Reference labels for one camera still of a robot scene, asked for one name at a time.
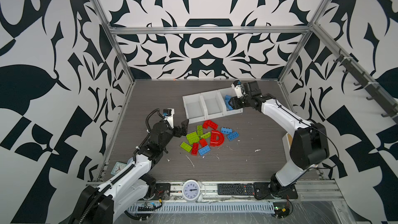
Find white analog clock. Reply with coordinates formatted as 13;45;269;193
182;179;201;201

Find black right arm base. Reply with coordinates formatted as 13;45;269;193
254;173;299;200

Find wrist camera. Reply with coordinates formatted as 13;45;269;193
163;108;175;129
231;80;262;98

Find small card with clock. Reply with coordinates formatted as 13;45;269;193
111;162;126;175

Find long red lego brick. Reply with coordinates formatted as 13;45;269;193
202;120;211;129

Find green slanted lego brick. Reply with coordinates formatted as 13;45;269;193
201;132;211;139

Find large green lego plate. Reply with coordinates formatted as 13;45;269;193
186;132;201;146

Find white left storage bin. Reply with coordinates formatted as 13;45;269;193
182;93;206;124

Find aluminium frame crossbar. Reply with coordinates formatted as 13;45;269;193
109;26;309;35

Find black hook rail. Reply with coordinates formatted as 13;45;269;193
333;48;398;124

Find white perforated cable tray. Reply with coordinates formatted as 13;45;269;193
127;202;275;214

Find electronics board left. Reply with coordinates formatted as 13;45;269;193
137;200;163;212

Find black remote control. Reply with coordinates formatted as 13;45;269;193
218;184;255;196

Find green lego brick lower left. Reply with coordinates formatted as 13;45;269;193
180;142;192;152

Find small red lego brick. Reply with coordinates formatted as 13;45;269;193
199;139;208;147

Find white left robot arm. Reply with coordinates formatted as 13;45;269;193
68;119;189;224

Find white right storage bin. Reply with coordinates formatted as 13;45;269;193
218;87;243;116

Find white storage bin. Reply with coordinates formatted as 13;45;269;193
201;90;223;120
182;93;206;124
218;87;243;116

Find electronics board right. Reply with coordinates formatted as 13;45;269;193
273;201;294;219

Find electronics board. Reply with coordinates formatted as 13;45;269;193
137;200;163;212
273;201;294;219

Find green long lego brick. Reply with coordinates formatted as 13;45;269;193
197;125;203;136

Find blue lego brick studs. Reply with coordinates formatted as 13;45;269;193
221;127;233;135

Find red D-shaped lego piece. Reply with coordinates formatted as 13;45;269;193
210;130;224;147

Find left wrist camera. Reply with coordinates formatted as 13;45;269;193
163;108;175;129

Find white middle storage bin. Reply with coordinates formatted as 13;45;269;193
201;90;223;120

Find blue lego brick underside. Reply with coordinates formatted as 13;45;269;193
227;131;239;141

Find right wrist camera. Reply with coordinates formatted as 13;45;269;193
231;80;262;98

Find red lego brick lower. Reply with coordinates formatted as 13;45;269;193
191;143;199;156

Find blue lego brick long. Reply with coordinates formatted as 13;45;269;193
225;100;234;111

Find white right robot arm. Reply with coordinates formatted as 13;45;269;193
228;94;330;193

